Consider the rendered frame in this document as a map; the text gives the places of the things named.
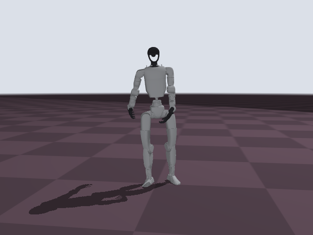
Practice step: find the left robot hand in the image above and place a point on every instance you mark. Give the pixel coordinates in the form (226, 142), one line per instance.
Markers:
(168, 116)

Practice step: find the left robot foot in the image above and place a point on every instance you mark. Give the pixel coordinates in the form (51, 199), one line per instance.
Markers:
(173, 180)

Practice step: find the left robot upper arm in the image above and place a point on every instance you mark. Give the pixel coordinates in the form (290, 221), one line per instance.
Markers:
(170, 79)

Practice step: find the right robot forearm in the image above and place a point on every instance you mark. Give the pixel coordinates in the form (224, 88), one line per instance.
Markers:
(132, 101)

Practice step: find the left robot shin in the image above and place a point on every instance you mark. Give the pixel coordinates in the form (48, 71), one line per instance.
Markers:
(171, 159)

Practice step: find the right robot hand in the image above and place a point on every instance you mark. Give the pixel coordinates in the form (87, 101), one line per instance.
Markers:
(130, 113)

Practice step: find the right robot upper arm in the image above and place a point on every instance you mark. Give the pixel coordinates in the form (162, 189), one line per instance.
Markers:
(137, 81)

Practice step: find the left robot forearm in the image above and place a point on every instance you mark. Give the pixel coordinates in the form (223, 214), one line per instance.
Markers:
(172, 101)

